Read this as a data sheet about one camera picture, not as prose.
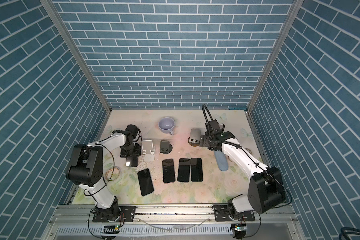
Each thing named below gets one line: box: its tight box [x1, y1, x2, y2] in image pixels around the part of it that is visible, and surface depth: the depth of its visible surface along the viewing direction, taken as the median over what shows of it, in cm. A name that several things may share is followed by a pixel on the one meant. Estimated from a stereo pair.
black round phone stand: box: [188, 128, 201, 147], surface depth 100 cm
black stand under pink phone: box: [159, 140, 173, 154], surface depth 96 cm
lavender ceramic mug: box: [158, 117, 175, 135], surface depth 108 cm
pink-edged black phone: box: [162, 158, 176, 184], surface depth 90 cm
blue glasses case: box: [214, 150, 229, 172], surface depth 93 cm
